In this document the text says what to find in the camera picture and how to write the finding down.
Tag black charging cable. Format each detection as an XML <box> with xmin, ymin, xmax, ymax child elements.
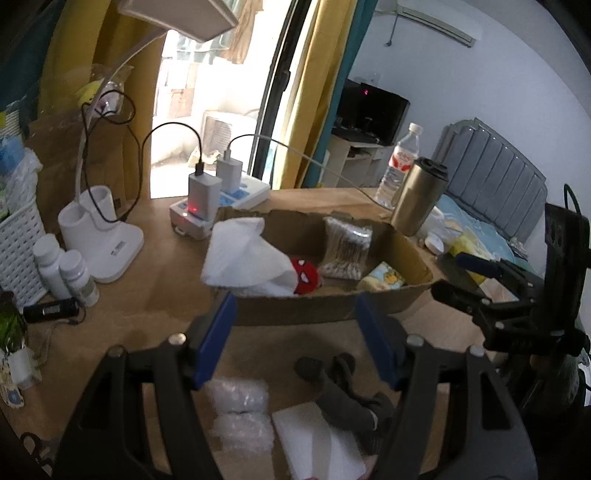
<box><xmin>81</xmin><ymin>90</ymin><xmax>204</xmax><ymax>225</ymax></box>

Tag narrow teal curtain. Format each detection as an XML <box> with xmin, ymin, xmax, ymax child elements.
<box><xmin>305</xmin><ymin>0</ymin><xmax>385</xmax><ymax>188</ymax></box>

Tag steel tumbler with black lid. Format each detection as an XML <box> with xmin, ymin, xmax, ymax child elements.
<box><xmin>390</xmin><ymin>157</ymin><xmax>450</xmax><ymax>237</ymax></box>

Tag yellow tissue pack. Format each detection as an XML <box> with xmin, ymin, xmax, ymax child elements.
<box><xmin>445</xmin><ymin>231</ymin><xmax>498</xmax><ymax>287</ymax></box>

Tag long thin charging cable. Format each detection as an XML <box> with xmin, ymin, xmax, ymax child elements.
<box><xmin>224</xmin><ymin>134</ymin><xmax>385</xmax><ymax>204</ymax></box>

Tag brown cardboard box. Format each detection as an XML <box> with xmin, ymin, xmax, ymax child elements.
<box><xmin>210</xmin><ymin>206</ymin><xmax>435</xmax><ymax>326</ymax></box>

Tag white charger with blue face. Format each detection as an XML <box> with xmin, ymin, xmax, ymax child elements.
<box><xmin>217</xmin><ymin>157</ymin><xmax>243</xmax><ymax>195</ymax></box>

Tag white wall air conditioner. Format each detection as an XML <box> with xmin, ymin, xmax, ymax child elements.
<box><xmin>396</xmin><ymin>0</ymin><xmax>485</xmax><ymax>47</ymax></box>

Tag wide teal curtain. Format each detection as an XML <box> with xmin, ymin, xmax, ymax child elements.
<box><xmin>0</xmin><ymin>0</ymin><xmax>66</xmax><ymax>117</ymax></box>

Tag dark green packet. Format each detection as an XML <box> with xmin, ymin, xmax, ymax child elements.
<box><xmin>0</xmin><ymin>291</ymin><xmax>30</xmax><ymax>356</ymax></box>

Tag grey padded headboard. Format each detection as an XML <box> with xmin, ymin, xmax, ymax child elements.
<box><xmin>431</xmin><ymin>117</ymin><xmax>548</xmax><ymax>241</ymax></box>

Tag white desk lamp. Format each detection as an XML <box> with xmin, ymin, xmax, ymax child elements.
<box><xmin>58</xmin><ymin>0</ymin><xmax>241</xmax><ymax>284</ymax></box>

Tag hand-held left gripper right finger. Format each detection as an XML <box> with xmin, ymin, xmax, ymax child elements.
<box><xmin>355</xmin><ymin>293</ymin><xmax>539</xmax><ymax>480</ymax></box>

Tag hanging tan cloth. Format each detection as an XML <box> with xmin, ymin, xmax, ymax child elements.
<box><xmin>221</xmin><ymin>0</ymin><xmax>265</xmax><ymax>64</ymax></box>

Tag clear plastic water bottle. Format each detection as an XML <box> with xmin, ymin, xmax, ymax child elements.
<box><xmin>374</xmin><ymin>122</ymin><xmax>424</xmax><ymax>209</ymax></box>

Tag outdoor air conditioner unit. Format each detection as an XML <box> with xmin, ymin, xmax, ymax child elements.
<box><xmin>200</xmin><ymin>110</ymin><xmax>258</xmax><ymax>156</ymax></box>

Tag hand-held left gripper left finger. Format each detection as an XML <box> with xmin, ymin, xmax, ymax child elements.
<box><xmin>53</xmin><ymin>292</ymin><xmax>239</xmax><ymax>480</ymax></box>

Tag black computer monitor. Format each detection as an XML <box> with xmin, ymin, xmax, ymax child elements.
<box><xmin>339</xmin><ymin>79</ymin><xmax>411</xmax><ymax>144</ymax></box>

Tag clear bubble wrap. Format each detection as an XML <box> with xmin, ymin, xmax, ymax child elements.
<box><xmin>205</xmin><ymin>377</ymin><xmax>274</xmax><ymax>456</ymax></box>

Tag small white packet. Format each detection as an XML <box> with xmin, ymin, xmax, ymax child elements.
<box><xmin>0</xmin><ymin>346</ymin><xmax>44</xmax><ymax>409</ymax></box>

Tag white plastic basket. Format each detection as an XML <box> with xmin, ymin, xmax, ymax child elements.
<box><xmin>0</xmin><ymin>187</ymin><xmax>47</xmax><ymax>296</ymax></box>

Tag wide yellow curtain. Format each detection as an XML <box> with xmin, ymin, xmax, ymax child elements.
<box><xmin>39</xmin><ymin>0</ymin><xmax>172</xmax><ymax>139</ymax></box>

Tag white power strip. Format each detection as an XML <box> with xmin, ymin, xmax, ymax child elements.
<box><xmin>168</xmin><ymin>174</ymin><xmax>271</xmax><ymax>241</ymax></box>

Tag white computer desk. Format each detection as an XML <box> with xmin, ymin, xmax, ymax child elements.
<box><xmin>325</xmin><ymin>133</ymin><xmax>389</xmax><ymax>188</ymax></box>

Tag black sliding door frame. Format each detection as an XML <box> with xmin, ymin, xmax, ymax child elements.
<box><xmin>250</xmin><ymin>0</ymin><xmax>320</xmax><ymax>186</ymax></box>

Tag plastic bag with blue items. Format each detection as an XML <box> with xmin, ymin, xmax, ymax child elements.
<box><xmin>0</xmin><ymin>134</ymin><xmax>44</xmax><ymax>208</ymax></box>

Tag hanging blue green towel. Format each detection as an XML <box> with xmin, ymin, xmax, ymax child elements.
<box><xmin>174</xmin><ymin>36</ymin><xmax>232</xmax><ymax>64</ymax></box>

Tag red spider face plush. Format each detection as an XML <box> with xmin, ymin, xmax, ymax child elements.
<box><xmin>290</xmin><ymin>257</ymin><xmax>322</xmax><ymax>295</ymax></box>

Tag clear container with white lid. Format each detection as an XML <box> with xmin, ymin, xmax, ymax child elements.
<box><xmin>418</xmin><ymin>208</ymin><xmax>459</xmax><ymax>256</ymax></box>

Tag clear cotton swab pack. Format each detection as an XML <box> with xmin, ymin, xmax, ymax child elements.
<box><xmin>318</xmin><ymin>216</ymin><xmax>374</xmax><ymax>282</ymax></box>

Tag narrow yellow curtain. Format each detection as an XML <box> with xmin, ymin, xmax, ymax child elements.
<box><xmin>276</xmin><ymin>0</ymin><xmax>359</xmax><ymax>190</ymax></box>

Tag cartoon print tissue pack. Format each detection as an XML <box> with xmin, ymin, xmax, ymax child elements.
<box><xmin>356</xmin><ymin>261</ymin><xmax>407</xmax><ymax>293</ymax></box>

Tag brown cardboard sheet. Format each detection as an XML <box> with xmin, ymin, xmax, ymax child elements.
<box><xmin>25</xmin><ymin>111</ymin><xmax>156</xmax><ymax>204</ymax></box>

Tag white pill bottle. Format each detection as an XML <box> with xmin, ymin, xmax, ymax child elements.
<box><xmin>59</xmin><ymin>249</ymin><xmax>100</xmax><ymax>307</ymax></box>
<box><xmin>32</xmin><ymin>234</ymin><xmax>70</xmax><ymax>299</ymax></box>

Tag white charger with black cable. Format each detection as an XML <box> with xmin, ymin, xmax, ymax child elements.
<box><xmin>187</xmin><ymin>173</ymin><xmax>223</xmax><ymax>227</ymax></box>

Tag blue printed blanket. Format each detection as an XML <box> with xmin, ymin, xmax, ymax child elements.
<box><xmin>429</xmin><ymin>194</ymin><xmax>528</xmax><ymax>278</ymax></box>

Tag black handled scissors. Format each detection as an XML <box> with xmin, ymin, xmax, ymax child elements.
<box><xmin>18</xmin><ymin>431</ymin><xmax>58</xmax><ymax>478</ymax></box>

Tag black flashlight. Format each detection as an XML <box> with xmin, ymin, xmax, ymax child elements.
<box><xmin>22</xmin><ymin>298</ymin><xmax>79</xmax><ymax>324</ymax></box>

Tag white foam sheet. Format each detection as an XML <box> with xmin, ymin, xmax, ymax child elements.
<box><xmin>271</xmin><ymin>401</ymin><xmax>368</xmax><ymax>480</ymax></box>

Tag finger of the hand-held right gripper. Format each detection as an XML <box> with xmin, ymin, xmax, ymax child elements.
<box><xmin>429</xmin><ymin>279</ymin><xmax>523</xmax><ymax>324</ymax></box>
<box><xmin>454</xmin><ymin>251</ymin><xmax>544</xmax><ymax>289</ymax></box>

